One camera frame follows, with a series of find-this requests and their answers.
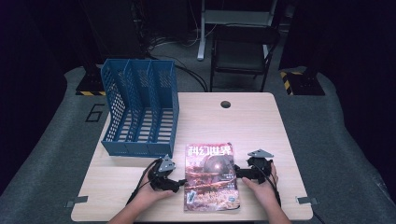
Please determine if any person's left hand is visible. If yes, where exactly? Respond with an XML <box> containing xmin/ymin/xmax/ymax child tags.
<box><xmin>133</xmin><ymin>181</ymin><xmax>176</xmax><ymax>211</ymax></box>

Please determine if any glossy red cover magazine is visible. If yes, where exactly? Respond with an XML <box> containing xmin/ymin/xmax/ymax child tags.
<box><xmin>183</xmin><ymin>142</ymin><xmax>241</xmax><ymax>213</ymax></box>

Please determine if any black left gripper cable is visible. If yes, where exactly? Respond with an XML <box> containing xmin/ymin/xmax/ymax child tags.
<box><xmin>125</xmin><ymin>159</ymin><xmax>161</xmax><ymax>206</ymax></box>

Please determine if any black stand base striped tape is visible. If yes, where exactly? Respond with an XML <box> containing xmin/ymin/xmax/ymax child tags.
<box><xmin>75</xmin><ymin>64</ymin><xmax>107</xmax><ymax>97</ymax></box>
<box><xmin>279</xmin><ymin>68</ymin><xmax>327</xmax><ymax>96</ymax></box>

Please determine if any bundle of white floor cables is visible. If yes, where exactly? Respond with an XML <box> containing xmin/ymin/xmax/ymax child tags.
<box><xmin>148</xmin><ymin>26</ymin><xmax>202</xmax><ymax>51</ymax></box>

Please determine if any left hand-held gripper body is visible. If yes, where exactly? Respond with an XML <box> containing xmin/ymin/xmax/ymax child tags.
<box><xmin>148</xmin><ymin>154</ymin><xmax>180</xmax><ymax>191</ymax></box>

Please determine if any white metal desk frame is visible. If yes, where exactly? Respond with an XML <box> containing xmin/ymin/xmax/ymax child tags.
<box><xmin>196</xmin><ymin>0</ymin><xmax>279</xmax><ymax>62</ymax></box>

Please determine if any black folding chair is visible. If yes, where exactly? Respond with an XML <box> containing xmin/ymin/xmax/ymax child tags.
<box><xmin>209</xmin><ymin>24</ymin><xmax>281</xmax><ymax>93</ymax></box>

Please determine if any black floor cable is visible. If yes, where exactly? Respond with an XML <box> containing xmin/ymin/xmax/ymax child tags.
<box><xmin>145</xmin><ymin>53</ymin><xmax>209</xmax><ymax>93</ymax></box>

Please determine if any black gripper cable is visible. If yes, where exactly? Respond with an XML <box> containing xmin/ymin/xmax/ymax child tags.
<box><xmin>253</xmin><ymin>162</ymin><xmax>327</xmax><ymax>224</ymax></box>
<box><xmin>125</xmin><ymin>159</ymin><xmax>161</xmax><ymax>206</ymax></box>

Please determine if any person's right hand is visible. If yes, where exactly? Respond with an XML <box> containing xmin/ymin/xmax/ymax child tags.
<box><xmin>242</xmin><ymin>162</ymin><xmax>280</xmax><ymax>213</ymax></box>

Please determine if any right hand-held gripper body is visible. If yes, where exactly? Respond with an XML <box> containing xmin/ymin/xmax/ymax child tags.
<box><xmin>247</xmin><ymin>148</ymin><xmax>276</xmax><ymax>185</ymax></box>

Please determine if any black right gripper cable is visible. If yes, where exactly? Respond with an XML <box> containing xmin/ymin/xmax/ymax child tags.
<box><xmin>253</xmin><ymin>162</ymin><xmax>327</xmax><ymax>224</ymax></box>

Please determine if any grey metal table bracket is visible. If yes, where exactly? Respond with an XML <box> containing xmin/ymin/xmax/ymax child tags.
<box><xmin>64</xmin><ymin>195</ymin><xmax>90</xmax><ymax>209</ymax></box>
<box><xmin>295</xmin><ymin>196</ymin><xmax>319</xmax><ymax>205</ymax></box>

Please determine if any blue three-slot file rack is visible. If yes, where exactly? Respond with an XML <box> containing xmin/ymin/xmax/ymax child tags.
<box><xmin>100</xmin><ymin>58</ymin><xmax>180</xmax><ymax>159</ymax></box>

